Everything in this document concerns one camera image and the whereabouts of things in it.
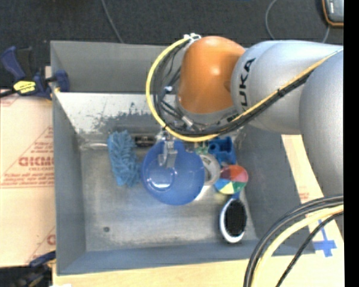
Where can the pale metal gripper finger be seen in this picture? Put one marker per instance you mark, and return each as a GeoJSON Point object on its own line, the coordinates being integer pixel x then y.
{"type": "Point", "coordinates": [164, 154]}
{"type": "Point", "coordinates": [172, 158]}

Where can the blue plastic bowl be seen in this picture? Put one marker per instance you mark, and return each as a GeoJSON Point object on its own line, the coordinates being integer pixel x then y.
{"type": "Point", "coordinates": [179, 187]}

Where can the blue fuzzy cloth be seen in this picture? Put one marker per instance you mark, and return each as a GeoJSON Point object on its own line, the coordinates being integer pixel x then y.
{"type": "Point", "coordinates": [122, 160]}

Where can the blue plastic toy block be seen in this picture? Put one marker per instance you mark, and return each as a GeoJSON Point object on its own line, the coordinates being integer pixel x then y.
{"type": "Point", "coordinates": [224, 151]}

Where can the multicoloured ball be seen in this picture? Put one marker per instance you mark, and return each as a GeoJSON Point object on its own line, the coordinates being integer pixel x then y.
{"type": "Point", "coordinates": [231, 179]}

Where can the grey metal bin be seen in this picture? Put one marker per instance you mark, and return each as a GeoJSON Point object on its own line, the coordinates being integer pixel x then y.
{"type": "Point", "coordinates": [122, 220]}

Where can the black and white brush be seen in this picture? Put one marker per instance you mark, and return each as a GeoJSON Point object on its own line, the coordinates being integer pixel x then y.
{"type": "Point", "coordinates": [234, 220]}

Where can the brown cardboard board, red print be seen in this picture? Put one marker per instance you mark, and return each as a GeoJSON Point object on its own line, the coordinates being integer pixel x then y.
{"type": "Point", "coordinates": [24, 148]}

